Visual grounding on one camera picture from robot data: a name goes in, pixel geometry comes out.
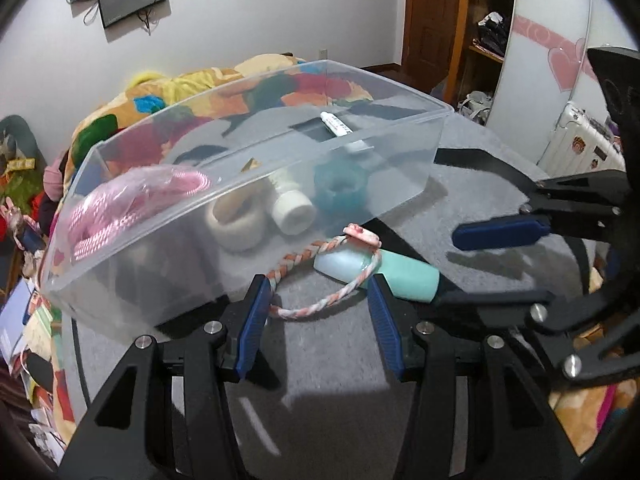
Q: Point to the white bag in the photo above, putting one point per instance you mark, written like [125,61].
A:
[475,105]

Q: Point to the white tape roll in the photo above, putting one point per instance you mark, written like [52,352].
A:
[240,234]

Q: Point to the white suitcase with stickers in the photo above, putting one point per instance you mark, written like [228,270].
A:
[580,135]

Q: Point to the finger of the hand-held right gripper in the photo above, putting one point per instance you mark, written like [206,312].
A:
[500,232]
[500,302]

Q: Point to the white wardrobe door pink hearts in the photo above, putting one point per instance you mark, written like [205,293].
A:
[550,10]

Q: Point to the pile of books and papers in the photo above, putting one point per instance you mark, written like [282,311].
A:
[30,360]

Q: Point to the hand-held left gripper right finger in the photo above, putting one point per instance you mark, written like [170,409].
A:
[386,331]

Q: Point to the small white tube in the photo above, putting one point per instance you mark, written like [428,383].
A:
[336,124]

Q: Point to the pile of clothes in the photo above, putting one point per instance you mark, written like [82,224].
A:
[20,185]

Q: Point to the white plastic bottle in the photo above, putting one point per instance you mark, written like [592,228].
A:
[293,210]

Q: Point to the teal tape roll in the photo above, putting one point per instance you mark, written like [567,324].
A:
[341,186]

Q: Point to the teal and white bottle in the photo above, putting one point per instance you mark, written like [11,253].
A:
[410,275]

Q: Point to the wooden wardrobe shelf with clothes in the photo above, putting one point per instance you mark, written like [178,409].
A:
[492,25]

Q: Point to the clear plastic storage box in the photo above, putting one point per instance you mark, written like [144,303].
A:
[150,280]

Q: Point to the brown wooden door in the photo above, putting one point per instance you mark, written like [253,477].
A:
[430,20]

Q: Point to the colourful printed blanket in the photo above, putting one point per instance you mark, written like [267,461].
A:
[150,95]

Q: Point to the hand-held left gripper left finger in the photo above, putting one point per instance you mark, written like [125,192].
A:
[252,327]

